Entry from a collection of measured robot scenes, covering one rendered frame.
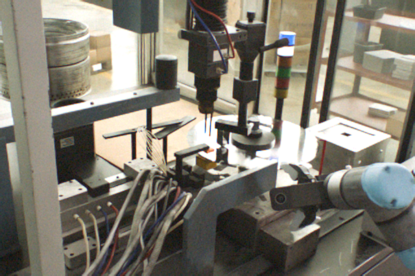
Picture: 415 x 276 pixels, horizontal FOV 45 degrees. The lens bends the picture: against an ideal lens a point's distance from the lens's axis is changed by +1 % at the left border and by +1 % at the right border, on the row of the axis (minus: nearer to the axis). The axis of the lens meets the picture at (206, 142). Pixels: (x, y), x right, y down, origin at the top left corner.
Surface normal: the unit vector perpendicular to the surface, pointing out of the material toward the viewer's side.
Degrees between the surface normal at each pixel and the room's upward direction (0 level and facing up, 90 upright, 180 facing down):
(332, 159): 90
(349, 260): 0
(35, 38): 90
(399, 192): 57
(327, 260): 0
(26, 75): 90
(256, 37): 90
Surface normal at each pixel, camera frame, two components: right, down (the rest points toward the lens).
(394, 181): 0.33, -0.15
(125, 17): -0.74, 0.25
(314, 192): -0.18, -0.12
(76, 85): 0.84, 0.25
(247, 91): 0.55, 0.37
